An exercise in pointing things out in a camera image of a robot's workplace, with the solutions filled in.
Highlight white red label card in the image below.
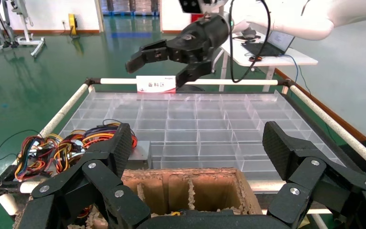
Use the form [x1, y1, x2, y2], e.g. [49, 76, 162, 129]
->
[135, 74, 177, 94]

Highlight colourful wire harness bundle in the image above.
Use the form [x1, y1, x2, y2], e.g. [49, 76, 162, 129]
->
[0, 128, 87, 184]

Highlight power supply with coloured cables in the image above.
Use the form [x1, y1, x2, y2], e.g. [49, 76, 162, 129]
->
[75, 204, 93, 220]
[51, 119, 153, 171]

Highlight thin blue cable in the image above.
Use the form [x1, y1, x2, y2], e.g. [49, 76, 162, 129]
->
[281, 53, 312, 95]

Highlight clear plastic divider tray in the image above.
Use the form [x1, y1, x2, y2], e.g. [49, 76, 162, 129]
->
[56, 90, 345, 182]

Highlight white stand base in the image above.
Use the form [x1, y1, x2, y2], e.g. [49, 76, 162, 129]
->
[10, 0, 47, 58]

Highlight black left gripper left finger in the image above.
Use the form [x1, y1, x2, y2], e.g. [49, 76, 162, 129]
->
[18, 122, 152, 229]

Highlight white table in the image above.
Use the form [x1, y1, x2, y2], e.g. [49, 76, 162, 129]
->
[213, 30, 319, 93]

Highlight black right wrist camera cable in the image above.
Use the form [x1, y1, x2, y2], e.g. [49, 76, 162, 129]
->
[228, 0, 272, 84]

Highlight stacked goods on blue pallets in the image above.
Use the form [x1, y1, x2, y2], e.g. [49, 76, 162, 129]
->
[101, 0, 161, 16]

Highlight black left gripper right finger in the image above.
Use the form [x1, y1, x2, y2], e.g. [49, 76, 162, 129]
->
[262, 121, 366, 229]

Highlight open dark laptop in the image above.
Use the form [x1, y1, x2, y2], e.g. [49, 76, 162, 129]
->
[242, 30, 296, 58]

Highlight brown cardboard divider box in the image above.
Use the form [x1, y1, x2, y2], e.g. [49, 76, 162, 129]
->
[12, 167, 264, 229]

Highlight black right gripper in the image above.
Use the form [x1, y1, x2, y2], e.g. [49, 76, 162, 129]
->
[125, 12, 231, 93]

